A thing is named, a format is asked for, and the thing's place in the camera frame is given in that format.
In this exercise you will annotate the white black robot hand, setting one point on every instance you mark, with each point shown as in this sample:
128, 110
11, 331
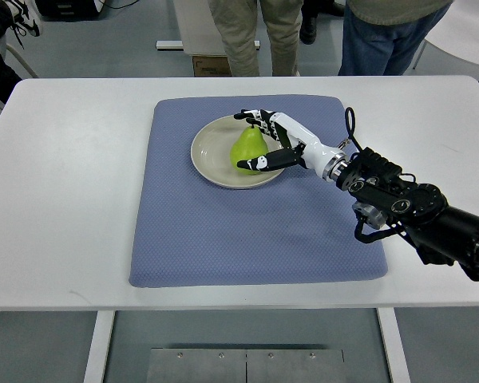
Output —
299, 146

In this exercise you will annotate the green pear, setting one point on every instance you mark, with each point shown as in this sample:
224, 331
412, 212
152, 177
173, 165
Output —
250, 144

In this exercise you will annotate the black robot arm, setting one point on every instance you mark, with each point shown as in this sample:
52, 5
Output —
391, 202

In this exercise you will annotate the beige round plate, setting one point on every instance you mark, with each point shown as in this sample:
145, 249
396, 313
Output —
210, 153

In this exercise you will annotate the person in blue jeans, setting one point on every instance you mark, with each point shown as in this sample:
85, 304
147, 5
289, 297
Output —
380, 38

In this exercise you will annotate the brown cardboard box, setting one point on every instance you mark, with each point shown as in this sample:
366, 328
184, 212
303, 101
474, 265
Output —
211, 66

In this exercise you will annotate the blue quilted mat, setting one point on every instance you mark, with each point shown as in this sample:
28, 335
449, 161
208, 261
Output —
295, 229

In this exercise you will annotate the white right table leg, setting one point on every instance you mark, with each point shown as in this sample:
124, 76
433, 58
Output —
392, 343

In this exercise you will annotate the white table leg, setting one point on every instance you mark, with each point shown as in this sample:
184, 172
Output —
99, 347
392, 343

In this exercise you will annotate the white left table leg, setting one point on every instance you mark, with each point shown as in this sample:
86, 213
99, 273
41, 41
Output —
99, 347

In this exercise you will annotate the black white sneaker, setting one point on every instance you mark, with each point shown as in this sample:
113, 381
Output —
25, 19

